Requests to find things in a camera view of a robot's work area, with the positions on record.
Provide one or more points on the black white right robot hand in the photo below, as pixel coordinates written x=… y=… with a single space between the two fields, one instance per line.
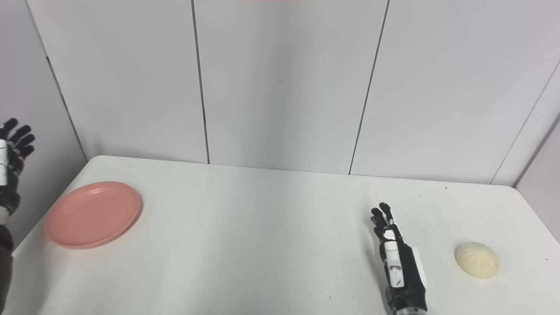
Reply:
x=407 y=275

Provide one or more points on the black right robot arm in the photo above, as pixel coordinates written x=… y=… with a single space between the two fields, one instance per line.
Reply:
x=409 y=312

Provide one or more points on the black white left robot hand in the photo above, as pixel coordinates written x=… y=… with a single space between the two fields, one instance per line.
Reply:
x=12 y=175

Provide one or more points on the pink round plate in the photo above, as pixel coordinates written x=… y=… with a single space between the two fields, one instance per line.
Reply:
x=92 y=214

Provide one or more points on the cream steamed bun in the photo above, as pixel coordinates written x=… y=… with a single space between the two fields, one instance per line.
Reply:
x=477 y=260

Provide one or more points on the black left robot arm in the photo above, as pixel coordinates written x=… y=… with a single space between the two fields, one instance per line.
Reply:
x=4 y=258

